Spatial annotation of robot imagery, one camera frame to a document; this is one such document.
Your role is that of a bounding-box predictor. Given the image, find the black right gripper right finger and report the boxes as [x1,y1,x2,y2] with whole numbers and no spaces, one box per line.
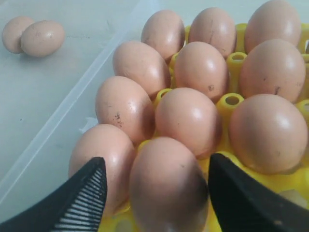
[208,153,309,232]

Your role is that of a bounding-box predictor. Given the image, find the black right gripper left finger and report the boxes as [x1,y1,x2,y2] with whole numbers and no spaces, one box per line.
[0,157,107,232]

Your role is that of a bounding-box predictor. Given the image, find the yellow plastic egg tray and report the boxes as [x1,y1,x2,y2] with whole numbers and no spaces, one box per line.
[98,23,309,232]

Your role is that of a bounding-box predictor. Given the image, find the clear plastic tray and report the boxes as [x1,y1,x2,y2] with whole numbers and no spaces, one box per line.
[0,0,151,210]

